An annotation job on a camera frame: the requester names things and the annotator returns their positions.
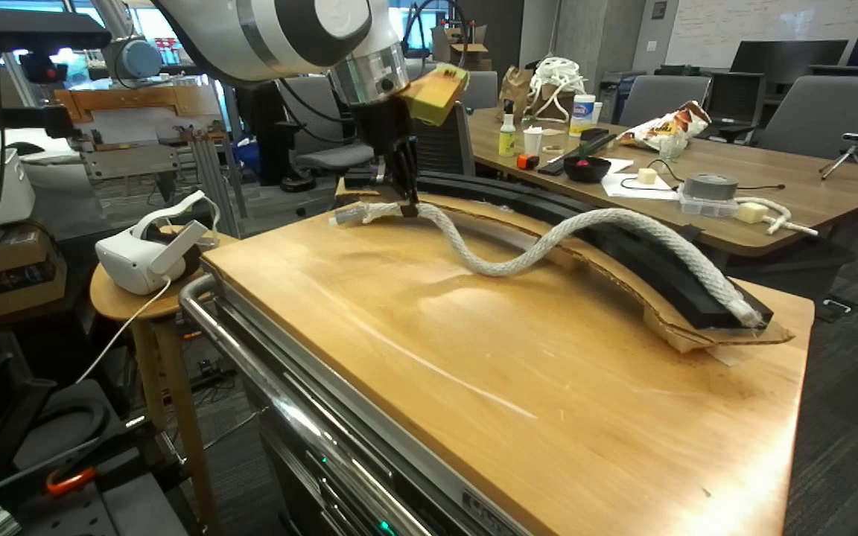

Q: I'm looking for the grey office chair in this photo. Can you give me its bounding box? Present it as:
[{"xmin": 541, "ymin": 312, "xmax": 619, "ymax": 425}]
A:
[
  {"xmin": 755, "ymin": 72, "xmax": 858, "ymax": 161},
  {"xmin": 463, "ymin": 69, "xmax": 503, "ymax": 112},
  {"xmin": 278, "ymin": 78, "xmax": 378, "ymax": 191},
  {"xmin": 616, "ymin": 72, "xmax": 711, "ymax": 127}
]

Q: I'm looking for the dark chair back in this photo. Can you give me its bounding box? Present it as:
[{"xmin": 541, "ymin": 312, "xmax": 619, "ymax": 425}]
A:
[{"xmin": 704, "ymin": 69, "xmax": 768, "ymax": 143}]

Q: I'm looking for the round wooden stool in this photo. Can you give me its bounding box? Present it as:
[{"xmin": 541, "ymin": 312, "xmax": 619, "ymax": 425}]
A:
[{"xmin": 86, "ymin": 260, "xmax": 226, "ymax": 529}]

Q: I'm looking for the black curved board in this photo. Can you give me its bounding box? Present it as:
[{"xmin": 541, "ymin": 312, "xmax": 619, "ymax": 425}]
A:
[{"xmin": 336, "ymin": 166, "xmax": 777, "ymax": 333}]

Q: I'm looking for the chrome cart handle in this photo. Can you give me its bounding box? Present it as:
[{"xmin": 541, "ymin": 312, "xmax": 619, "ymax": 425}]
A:
[{"xmin": 177, "ymin": 270, "xmax": 431, "ymax": 536}]

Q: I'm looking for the small silver tripod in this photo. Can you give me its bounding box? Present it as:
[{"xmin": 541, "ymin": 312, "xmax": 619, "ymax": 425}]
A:
[{"xmin": 816, "ymin": 127, "xmax": 858, "ymax": 184}]

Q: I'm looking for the white bottle blue label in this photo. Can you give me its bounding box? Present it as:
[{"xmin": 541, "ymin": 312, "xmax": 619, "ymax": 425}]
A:
[{"xmin": 567, "ymin": 88, "xmax": 603, "ymax": 139}]

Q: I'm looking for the long black bar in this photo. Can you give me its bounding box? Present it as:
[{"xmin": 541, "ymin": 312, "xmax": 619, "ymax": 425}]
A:
[{"xmin": 534, "ymin": 124, "xmax": 613, "ymax": 179}]

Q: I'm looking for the chip snack bag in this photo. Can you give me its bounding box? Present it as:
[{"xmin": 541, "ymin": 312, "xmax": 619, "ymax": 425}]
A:
[{"xmin": 634, "ymin": 99, "xmax": 716, "ymax": 158}]

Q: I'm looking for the orange clamp handle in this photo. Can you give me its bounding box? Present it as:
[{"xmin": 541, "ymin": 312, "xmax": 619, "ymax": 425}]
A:
[{"xmin": 42, "ymin": 462, "xmax": 102, "ymax": 499}]

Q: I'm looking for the grey metal cart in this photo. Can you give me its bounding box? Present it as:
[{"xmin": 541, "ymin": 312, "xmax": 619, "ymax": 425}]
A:
[{"xmin": 177, "ymin": 203, "xmax": 816, "ymax": 536}]

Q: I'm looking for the brown cardboard box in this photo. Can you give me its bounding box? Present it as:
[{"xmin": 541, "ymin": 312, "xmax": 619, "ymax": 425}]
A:
[{"xmin": 0, "ymin": 219, "xmax": 72, "ymax": 333}]

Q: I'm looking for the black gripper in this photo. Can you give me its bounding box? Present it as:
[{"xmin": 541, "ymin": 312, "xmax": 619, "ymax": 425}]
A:
[{"xmin": 352, "ymin": 88, "xmax": 427, "ymax": 219}]

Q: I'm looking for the black bowl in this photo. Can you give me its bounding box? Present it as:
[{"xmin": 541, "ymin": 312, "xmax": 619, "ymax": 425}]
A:
[{"xmin": 559, "ymin": 155, "xmax": 613, "ymax": 184}]

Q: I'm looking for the black camera bar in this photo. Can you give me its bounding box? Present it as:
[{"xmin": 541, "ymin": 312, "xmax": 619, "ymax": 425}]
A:
[{"xmin": 0, "ymin": 3, "xmax": 114, "ymax": 54}]

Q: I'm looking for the white braided rope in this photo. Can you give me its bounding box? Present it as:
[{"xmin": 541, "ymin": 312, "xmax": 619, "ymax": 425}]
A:
[{"xmin": 334, "ymin": 200, "xmax": 772, "ymax": 331}]

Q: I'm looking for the wooden shelf board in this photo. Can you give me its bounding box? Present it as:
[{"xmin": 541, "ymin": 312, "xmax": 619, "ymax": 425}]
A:
[{"xmin": 53, "ymin": 81, "xmax": 226, "ymax": 184}]

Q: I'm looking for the wooden office desk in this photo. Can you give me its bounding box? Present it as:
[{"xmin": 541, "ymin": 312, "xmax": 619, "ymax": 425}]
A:
[{"xmin": 467, "ymin": 102, "xmax": 858, "ymax": 263}]

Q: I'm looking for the white cable bundle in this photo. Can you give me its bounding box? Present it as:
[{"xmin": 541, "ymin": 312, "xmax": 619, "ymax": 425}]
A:
[{"xmin": 527, "ymin": 54, "xmax": 589, "ymax": 123}]

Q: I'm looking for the brown paper bag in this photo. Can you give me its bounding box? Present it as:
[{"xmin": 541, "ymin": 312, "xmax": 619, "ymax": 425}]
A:
[{"xmin": 497, "ymin": 66, "xmax": 541, "ymax": 124}]

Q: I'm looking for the grey tape roll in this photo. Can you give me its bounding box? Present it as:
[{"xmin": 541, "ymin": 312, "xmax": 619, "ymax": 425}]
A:
[{"xmin": 684, "ymin": 173, "xmax": 741, "ymax": 204}]

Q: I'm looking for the yellowish wrist camera box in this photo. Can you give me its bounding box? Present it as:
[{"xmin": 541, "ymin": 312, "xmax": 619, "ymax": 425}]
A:
[{"xmin": 400, "ymin": 62, "xmax": 473, "ymax": 127}]

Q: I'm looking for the white VR headset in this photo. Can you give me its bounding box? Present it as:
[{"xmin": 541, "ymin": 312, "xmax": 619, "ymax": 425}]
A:
[{"xmin": 92, "ymin": 188, "xmax": 226, "ymax": 298}]

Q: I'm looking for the white headset cable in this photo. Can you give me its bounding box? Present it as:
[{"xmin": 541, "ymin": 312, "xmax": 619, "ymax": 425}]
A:
[{"xmin": 74, "ymin": 274, "xmax": 177, "ymax": 385}]

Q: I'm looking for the white paper sheet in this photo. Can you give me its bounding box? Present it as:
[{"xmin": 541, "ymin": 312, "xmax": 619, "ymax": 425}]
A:
[{"xmin": 603, "ymin": 158, "xmax": 690, "ymax": 203}]

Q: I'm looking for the black office chair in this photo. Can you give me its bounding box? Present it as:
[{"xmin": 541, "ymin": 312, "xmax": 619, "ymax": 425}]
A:
[{"xmin": 233, "ymin": 82, "xmax": 293, "ymax": 188}]

